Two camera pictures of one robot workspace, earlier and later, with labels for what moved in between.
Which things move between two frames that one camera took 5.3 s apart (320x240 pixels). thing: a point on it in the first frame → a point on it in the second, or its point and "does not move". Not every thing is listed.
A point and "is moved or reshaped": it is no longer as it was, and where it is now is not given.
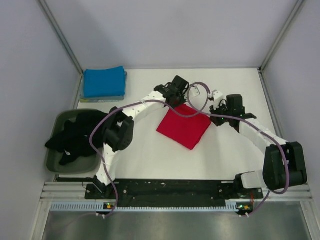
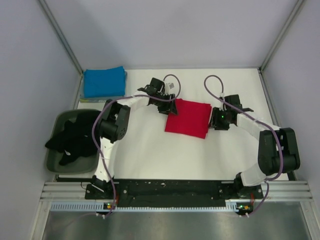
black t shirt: [74, 137] does not move
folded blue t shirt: [99, 83] does not move
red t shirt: [187, 131] is moved or reshaped
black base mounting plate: [171, 193] does not move
